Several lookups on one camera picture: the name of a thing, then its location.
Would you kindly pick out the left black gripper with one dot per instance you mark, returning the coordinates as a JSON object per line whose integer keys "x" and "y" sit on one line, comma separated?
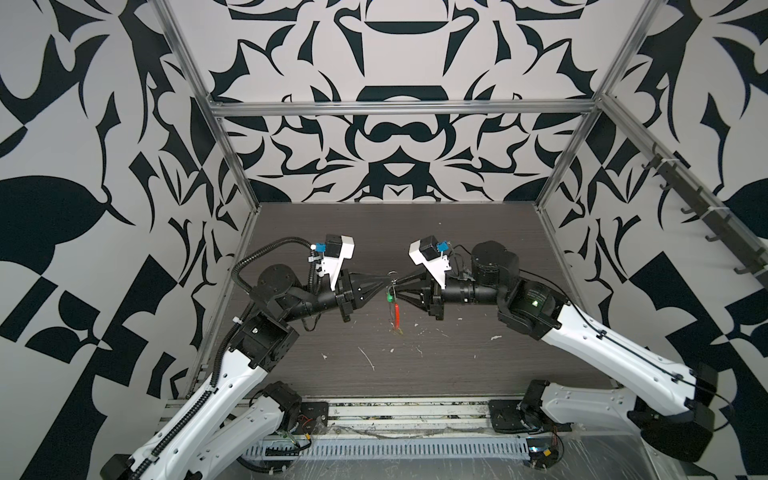
{"x": 349, "y": 292}

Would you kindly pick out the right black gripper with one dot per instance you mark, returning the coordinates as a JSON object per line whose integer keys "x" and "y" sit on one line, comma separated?
{"x": 433, "y": 293}

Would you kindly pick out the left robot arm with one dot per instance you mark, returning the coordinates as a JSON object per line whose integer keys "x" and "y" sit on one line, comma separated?
{"x": 251, "y": 350}

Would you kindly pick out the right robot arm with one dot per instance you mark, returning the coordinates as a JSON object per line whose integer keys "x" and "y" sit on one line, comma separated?
{"x": 667, "y": 403}

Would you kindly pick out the small circuit board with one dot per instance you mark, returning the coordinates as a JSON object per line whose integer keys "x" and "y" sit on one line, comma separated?
{"x": 544, "y": 452}

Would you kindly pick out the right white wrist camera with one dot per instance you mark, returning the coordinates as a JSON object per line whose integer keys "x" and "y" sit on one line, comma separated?
{"x": 433, "y": 256}

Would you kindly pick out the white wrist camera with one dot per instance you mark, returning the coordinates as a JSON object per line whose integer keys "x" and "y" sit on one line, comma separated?
{"x": 433, "y": 256}
{"x": 326, "y": 258}

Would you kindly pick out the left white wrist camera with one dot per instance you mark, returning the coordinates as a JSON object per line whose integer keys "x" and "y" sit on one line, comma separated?
{"x": 326, "y": 258}

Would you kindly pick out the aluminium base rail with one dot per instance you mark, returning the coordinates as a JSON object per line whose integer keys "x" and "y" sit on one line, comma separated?
{"x": 408, "y": 411}

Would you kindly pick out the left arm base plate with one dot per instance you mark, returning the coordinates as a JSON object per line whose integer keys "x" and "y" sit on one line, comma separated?
{"x": 312, "y": 418}

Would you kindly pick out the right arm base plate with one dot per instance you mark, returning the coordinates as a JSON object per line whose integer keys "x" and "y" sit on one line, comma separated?
{"x": 518, "y": 417}

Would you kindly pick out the white slotted cable duct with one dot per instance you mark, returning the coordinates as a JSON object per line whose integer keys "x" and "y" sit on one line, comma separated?
{"x": 393, "y": 449}

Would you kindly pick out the black wall hook rack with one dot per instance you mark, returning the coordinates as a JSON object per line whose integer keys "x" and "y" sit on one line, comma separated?
{"x": 701, "y": 204}

